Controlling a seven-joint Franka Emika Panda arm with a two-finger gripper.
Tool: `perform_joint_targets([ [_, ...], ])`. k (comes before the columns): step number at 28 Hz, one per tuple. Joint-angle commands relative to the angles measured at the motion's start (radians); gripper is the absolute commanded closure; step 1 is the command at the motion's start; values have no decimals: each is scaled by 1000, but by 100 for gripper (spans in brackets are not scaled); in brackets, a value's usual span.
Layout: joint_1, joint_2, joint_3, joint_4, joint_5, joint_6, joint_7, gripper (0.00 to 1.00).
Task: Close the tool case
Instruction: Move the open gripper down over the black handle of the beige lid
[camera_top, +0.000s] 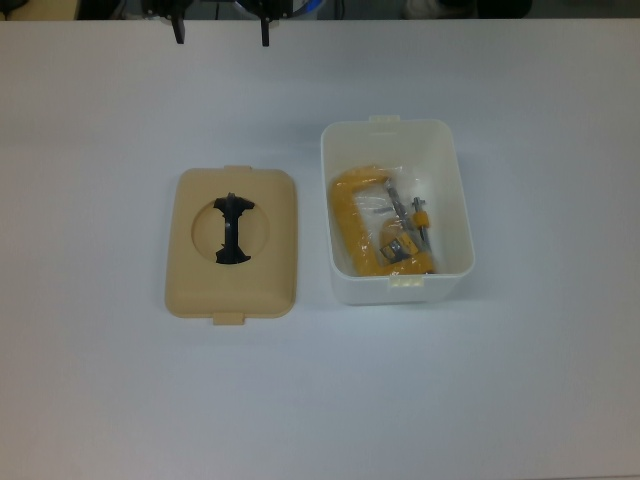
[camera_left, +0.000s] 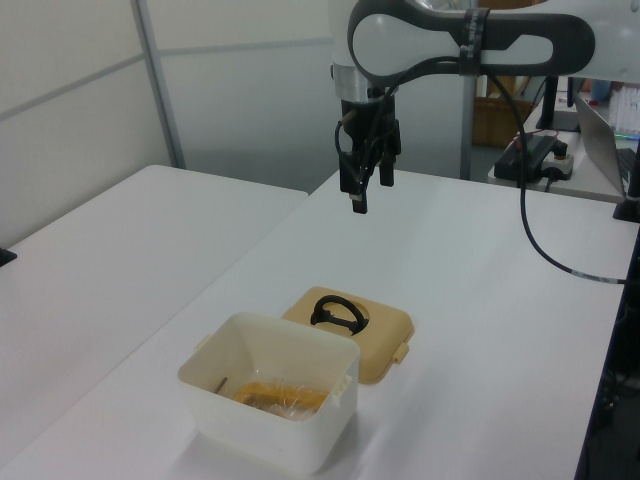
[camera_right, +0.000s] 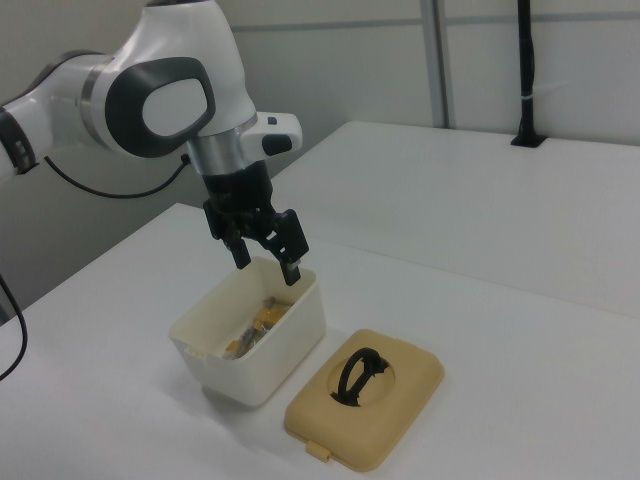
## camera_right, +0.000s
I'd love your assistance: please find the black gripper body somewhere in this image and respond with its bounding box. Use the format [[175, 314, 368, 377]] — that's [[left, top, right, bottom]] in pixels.
[[201, 160, 276, 217]]

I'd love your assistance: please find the tan lid with black handle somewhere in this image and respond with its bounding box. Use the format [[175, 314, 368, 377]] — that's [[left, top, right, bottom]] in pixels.
[[283, 328, 446, 474]]

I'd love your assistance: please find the grey metal tool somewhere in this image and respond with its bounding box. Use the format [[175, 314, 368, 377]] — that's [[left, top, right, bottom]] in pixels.
[[237, 322, 266, 351]]

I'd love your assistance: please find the white plastic tool case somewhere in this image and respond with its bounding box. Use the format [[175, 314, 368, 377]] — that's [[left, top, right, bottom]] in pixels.
[[168, 255, 328, 409]]

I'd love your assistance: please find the black stand pole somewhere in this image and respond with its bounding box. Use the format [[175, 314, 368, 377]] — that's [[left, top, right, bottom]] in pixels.
[[509, 0, 547, 149]]

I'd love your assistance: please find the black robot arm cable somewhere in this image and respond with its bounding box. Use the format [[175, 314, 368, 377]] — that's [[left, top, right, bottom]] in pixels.
[[0, 153, 191, 382]]

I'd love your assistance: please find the black cable strap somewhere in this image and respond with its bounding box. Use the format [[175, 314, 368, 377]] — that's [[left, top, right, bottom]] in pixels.
[[0, 107, 41, 176]]

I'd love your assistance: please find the grey partition post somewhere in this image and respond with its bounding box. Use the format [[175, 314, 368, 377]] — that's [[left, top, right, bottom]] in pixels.
[[426, 0, 459, 129]]

